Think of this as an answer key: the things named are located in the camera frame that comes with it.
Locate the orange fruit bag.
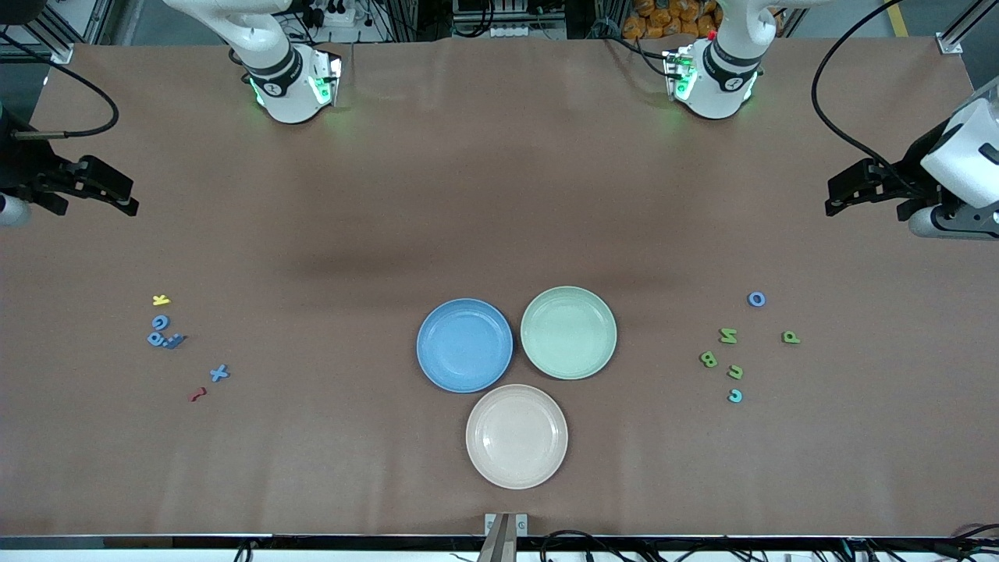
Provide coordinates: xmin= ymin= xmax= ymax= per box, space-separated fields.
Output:
xmin=623 ymin=0 xmax=723 ymax=40

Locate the white power strip with plugs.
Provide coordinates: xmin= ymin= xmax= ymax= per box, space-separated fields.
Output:
xmin=300 ymin=0 xmax=354 ymax=29

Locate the green round plate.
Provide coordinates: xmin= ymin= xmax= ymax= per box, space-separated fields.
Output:
xmin=520 ymin=286 xmax=618 ymax=381

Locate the brown table cover sheet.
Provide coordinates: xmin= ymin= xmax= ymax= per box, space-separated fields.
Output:
xmin=0 ymin=35 xmax=999 ymax=539

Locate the blue round plate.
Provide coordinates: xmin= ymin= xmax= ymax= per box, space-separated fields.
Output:
xmin=416 ymin=298 xmax=514 ymax=393

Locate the beige round plate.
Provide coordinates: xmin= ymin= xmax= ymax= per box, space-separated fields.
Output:
xmin=465 ymin=383 xmax=569 ymax=490

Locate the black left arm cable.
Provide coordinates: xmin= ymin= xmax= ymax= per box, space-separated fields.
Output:
xmin=812 ymin=0 xmax=937 ymax=196

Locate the aluminium frame profile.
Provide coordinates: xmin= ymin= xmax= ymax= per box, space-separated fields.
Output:
xmin=939 ymin=0 xmax=999 ymax=55
xmin=0 ymin=23 xmax=75 ymax=65

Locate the black cable loop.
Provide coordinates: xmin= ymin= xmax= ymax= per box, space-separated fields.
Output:
xmin=929 ymin=521 xmax=999 ymax=559
xmin=539 ymin=529 xmax=625 ymax=562

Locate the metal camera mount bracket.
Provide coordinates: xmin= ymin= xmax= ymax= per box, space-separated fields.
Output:
xmin=484 ymin=511 xmax=529 ymax=562

